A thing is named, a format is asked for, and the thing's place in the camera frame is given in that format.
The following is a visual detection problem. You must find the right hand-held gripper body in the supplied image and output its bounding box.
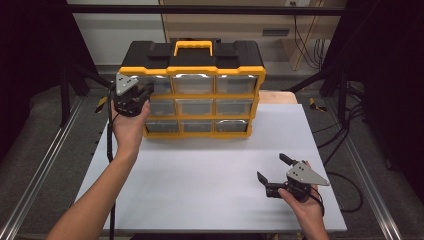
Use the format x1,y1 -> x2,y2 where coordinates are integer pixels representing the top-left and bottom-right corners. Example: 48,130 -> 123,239
265,160 -> 331,204

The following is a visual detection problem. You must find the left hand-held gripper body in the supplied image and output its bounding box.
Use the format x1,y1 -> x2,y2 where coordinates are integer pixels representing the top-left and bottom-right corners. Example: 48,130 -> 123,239
111,72 -> 146,117

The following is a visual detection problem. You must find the clear plastic organizer drawer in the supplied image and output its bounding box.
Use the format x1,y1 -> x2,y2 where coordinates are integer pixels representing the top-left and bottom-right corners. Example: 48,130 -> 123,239
138,75 -> 173,96

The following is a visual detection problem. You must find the yellow black drawer organizer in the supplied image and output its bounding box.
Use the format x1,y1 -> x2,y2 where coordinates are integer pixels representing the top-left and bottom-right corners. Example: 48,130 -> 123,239
117,39 -> 267,140

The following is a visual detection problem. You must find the person's right hand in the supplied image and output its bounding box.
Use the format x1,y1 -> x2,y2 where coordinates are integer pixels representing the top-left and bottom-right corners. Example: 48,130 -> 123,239
277,187 -> 327,230

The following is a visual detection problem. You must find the person's left hand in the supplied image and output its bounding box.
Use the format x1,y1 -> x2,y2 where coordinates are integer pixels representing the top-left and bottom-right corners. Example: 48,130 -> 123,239
111,100 -> 152,158

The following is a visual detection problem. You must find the yellow black floor tape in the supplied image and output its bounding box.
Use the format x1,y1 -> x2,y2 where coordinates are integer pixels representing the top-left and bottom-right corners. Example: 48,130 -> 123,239
308,97 -> 328,113
95,95 -> 109,114

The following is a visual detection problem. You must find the black metal stand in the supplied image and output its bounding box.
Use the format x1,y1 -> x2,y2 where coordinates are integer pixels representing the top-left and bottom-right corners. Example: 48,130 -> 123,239
286,63 -> 349,128
59,63 -> 121,128

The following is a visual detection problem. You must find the set of transparent drawers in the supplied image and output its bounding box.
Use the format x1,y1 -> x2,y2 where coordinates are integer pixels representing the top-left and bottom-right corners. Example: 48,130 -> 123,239
144,73 -> 259,134

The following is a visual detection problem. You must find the black curtain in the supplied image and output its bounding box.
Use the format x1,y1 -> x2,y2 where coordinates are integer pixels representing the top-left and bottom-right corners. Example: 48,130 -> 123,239
0,0 -> 98,161
324,0 -> 424,194

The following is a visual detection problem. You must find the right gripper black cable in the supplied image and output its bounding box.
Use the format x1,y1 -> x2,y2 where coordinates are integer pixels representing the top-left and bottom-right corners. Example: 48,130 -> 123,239
309,185 -> 326,216

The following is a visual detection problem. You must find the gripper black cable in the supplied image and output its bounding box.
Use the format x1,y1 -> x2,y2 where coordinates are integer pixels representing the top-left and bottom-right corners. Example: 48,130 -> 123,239
309,185 -> 326,216
105,84 -> 117,240

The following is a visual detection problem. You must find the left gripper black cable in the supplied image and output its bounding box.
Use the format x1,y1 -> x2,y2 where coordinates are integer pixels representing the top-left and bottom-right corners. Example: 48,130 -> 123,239
105,84 -> 117,240

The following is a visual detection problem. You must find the looped black floor cable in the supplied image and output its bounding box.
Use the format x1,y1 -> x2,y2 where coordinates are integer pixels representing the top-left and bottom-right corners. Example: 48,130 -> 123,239
324,171 -> 364,213

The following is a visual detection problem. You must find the aluminium floor rail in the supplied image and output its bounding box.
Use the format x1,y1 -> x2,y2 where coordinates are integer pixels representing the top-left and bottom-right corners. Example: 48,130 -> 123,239
324,96 -> 404,240
0,96 -> 84,240

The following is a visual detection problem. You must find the black metal frame bar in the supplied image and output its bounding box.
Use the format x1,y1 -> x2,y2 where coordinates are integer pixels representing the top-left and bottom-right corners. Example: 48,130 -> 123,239
64,3 -> 348,17

